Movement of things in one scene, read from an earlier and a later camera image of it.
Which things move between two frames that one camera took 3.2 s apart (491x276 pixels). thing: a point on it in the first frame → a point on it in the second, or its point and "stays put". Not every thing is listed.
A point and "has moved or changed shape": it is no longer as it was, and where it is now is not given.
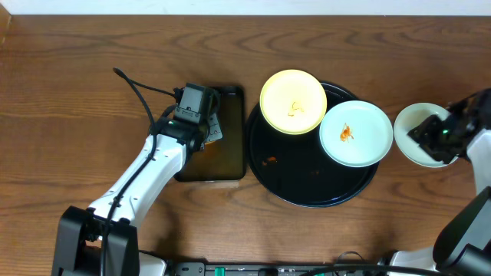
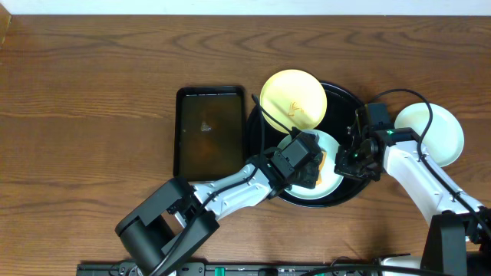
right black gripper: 428,133 → 346,165
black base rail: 275,269 stays put
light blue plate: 370,126 has moved or changed shape
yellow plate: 293,102 stays put
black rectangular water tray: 225,159 stays put
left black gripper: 211,125 → 314,173
